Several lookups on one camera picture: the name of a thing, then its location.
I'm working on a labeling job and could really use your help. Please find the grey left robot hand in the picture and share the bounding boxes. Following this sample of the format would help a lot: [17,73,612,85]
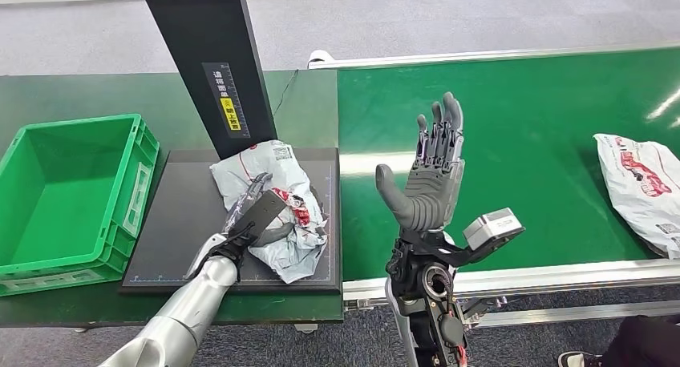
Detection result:
[224,172,297,248]

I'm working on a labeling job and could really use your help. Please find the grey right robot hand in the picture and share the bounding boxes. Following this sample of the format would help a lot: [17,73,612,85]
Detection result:
[374,91,467,233]

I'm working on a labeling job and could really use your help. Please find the white poly mailer package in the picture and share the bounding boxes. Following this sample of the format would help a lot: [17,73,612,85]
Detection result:
[208,139,330,285]

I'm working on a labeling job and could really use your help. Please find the green conveyor belt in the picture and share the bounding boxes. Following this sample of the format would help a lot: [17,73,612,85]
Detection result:
[336,46,680,282]

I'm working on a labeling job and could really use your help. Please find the aluminium conveyor support beam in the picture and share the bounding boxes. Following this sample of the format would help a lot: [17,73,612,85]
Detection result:
[472,300,680,329]

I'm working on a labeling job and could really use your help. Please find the black yellow column label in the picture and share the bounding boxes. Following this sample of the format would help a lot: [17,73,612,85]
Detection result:
[200,61,251,140]

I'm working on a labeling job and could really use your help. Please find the black scanner column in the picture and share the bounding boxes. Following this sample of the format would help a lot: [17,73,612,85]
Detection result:
[136,0,279,162]

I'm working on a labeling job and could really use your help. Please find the green plastic crate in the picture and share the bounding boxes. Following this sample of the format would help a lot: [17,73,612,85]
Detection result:
[0,113,161,298]

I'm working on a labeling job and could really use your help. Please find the dark green table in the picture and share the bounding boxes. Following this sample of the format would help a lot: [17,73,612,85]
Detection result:
[0,69,346,329]

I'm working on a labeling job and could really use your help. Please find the white poly mailer red print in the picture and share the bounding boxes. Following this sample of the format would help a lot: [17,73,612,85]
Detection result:
[593,133,680,260]

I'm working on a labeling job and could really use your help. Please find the person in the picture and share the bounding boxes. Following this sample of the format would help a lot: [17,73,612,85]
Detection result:
[557,316,680,367]

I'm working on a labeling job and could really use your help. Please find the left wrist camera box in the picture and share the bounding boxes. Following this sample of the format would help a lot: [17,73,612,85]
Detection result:
[227,188,289,244]

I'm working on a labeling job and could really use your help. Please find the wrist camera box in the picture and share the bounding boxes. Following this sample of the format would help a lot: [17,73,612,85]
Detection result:
[451,207,526,266]
[227,188,289,244]

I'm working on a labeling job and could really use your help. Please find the black scanner base plate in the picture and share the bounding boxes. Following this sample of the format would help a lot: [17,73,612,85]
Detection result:
[120,147,342,296]

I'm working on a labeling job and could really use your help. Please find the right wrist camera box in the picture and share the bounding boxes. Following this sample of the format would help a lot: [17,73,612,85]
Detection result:
[451,207,526,266]

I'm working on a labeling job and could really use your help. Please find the thin black table cable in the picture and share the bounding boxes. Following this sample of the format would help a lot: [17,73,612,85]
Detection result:
[273,69,299,117]

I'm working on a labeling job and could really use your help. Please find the metal bracket under conveyor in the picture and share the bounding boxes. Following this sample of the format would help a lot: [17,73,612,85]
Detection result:
[460,296,507,327]

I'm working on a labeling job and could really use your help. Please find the thin aluminium conveyor side rail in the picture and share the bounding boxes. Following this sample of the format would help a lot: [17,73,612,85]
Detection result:
[307,41,680,71]

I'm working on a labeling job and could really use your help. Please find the thick aluminium conveyor side rail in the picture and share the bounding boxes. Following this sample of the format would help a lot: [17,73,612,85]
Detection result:
[342,257,680,309]

